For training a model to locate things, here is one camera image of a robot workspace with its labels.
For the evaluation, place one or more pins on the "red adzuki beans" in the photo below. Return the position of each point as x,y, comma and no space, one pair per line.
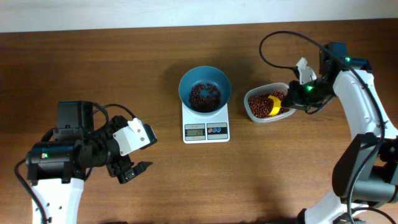
204,97

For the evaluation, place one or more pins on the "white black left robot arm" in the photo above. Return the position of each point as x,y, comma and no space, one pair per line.
61,162

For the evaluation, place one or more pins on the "yellow plastic measuring scoop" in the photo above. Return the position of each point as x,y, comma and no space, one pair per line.
276,106

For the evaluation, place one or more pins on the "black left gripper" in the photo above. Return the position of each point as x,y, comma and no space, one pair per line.
117,168

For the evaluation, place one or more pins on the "white digital kitchen scale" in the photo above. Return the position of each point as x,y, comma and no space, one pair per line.
199,128

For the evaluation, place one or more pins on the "blue plastic bowl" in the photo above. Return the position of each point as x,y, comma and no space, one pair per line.
204,75

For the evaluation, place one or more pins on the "clear plastic food container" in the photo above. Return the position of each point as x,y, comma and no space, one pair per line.
258,103

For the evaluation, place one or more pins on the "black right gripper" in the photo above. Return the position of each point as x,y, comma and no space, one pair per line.
294,96

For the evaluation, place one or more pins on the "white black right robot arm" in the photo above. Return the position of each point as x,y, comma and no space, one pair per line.
365,177

